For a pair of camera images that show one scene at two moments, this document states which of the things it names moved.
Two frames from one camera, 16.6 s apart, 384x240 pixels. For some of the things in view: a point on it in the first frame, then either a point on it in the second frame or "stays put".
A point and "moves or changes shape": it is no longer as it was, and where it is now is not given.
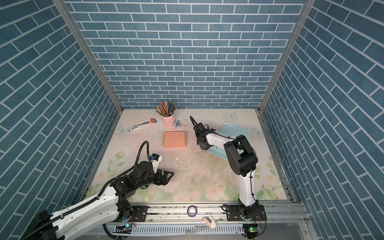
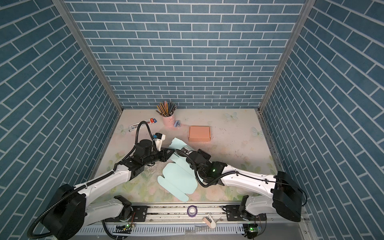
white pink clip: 210,222 stays put
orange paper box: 174,139 moves or changes shape
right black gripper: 201,146 -> 206,156
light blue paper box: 231,130 -> 178,177
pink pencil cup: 169,121 stays put
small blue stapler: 177,123 stays put
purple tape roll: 195,209 stays put
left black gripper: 165,180 -> 164,155
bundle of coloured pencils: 166,108 stays put
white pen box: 142,124 stays put
